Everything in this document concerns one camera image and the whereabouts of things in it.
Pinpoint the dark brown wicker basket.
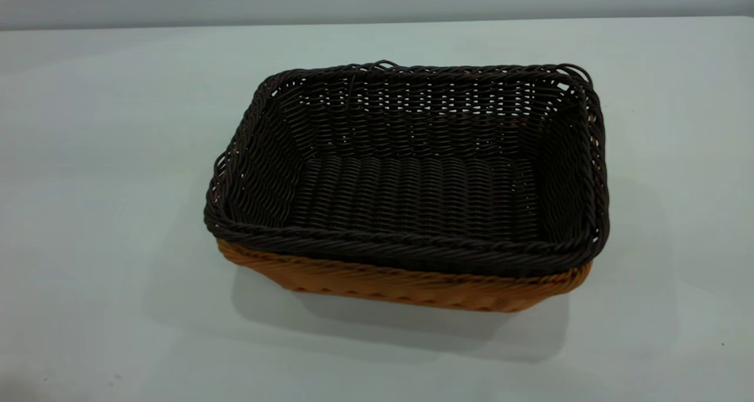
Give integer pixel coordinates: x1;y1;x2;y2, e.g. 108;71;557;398
203;60;610;279

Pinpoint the orange-brown wicker basket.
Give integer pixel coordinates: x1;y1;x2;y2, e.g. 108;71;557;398
216;237;593;314

